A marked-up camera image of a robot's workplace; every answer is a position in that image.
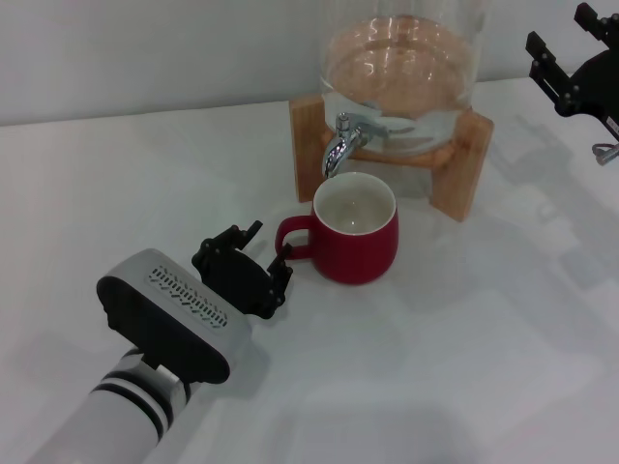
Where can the wooden dispenser stand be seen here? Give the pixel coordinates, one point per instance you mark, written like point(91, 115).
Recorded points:
point(471, 169)

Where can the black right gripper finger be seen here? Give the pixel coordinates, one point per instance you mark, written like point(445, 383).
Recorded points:
point(549, 72)
point(602, 26)

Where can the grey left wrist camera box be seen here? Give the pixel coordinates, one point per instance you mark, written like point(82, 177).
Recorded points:
point(164, 314)

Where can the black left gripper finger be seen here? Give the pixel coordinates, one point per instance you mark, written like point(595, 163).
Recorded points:
point(279, 280)
point(222, 239)

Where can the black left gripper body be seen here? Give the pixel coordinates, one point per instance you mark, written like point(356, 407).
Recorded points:
point(237, 280)

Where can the glass water dispenser jar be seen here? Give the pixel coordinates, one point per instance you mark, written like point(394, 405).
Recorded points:
point(401, 63)

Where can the chrome faucet with lever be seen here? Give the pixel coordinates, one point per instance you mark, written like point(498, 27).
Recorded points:
point(336, 152)

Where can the red ceramic cup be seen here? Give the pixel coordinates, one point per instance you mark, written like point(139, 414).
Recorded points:
point(358, 251)

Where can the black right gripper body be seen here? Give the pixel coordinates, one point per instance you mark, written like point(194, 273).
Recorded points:
point(602, 82)

